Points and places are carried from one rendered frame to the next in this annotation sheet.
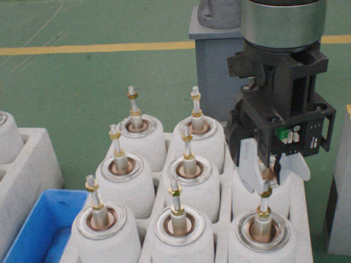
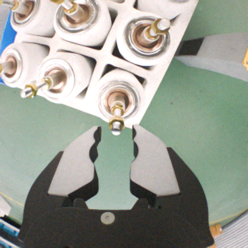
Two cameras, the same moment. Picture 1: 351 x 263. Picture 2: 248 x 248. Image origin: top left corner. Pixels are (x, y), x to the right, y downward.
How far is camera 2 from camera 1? 0.52 m
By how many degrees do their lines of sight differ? 81
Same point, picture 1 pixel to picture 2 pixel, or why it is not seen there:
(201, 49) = not seen: outside the picture
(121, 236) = (21, 81)
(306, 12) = not seen: outside the picture
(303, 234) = (157, 80)
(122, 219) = (19, 68)
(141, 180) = (36, 22)
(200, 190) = (81, 39)
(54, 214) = not seen: hidden behind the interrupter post
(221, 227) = (101, 56)
